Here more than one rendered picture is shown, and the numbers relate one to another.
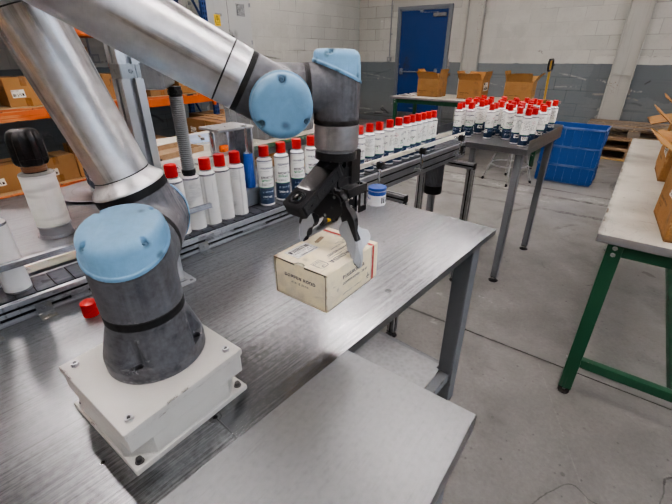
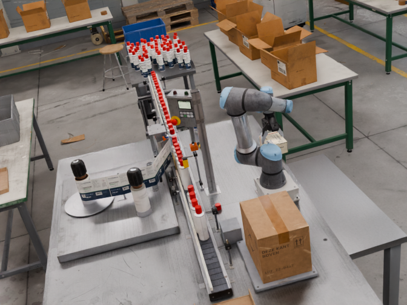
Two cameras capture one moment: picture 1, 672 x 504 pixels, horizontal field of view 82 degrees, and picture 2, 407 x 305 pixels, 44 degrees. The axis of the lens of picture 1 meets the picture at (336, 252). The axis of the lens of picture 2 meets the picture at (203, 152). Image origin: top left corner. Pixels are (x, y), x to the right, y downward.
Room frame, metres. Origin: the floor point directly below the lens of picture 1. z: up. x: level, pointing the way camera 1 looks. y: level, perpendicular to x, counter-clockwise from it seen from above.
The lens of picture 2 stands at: (-0.89, 2.31, 2.58)
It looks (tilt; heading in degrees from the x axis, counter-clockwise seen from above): 30 degrees down; 313
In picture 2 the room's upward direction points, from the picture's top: 11 degrees counter-clockwise
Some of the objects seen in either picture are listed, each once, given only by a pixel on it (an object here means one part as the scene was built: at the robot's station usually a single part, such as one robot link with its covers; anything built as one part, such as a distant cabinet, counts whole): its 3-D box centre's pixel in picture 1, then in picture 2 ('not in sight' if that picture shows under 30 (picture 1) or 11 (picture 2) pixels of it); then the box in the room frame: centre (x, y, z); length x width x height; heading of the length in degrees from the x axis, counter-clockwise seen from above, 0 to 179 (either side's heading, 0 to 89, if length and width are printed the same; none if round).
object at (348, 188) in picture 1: (337, 183); (269, 119); (0.68, 0.00, 1.14); 0.09 x 0.08 x 0.12; 143
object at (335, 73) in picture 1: (334, 87); (266, 96); (0.67, 0.00, 1.30); 0.09 x 0.08 x 0.11; 101
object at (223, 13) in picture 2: not in sight; (231, 15); (2.65, -2.37, 0.97); 0.45 x 0.40 x 0.37; 55
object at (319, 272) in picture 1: (327, 266); (273, 143); (0.65, 0.02, 0.99); 0.16 x 0.12 x 0.07; 143
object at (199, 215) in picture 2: not in sight; (201, 222); (0.59, 0.84, 0.98); 0.05 x 0.05 x 0.20
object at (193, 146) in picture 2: not in sight; (192, 167); (0.89, 0.51, 1.05); 0.10 x 0.04 x 0.33; 49
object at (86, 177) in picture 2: not in sight; (82, 181); (1.44, 0.90, 1.04); 0.09 x 0.09 x 0.29
